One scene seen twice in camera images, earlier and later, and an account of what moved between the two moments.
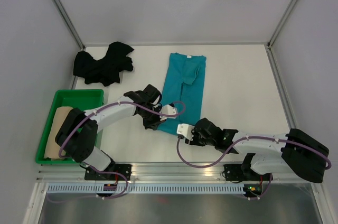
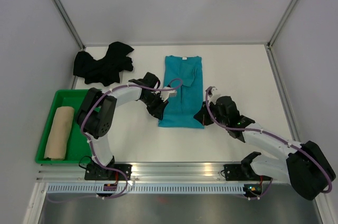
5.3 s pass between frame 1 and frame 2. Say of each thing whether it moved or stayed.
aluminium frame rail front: stayed
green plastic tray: stayed
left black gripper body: moved
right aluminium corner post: stayed
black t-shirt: stayed
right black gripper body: moved
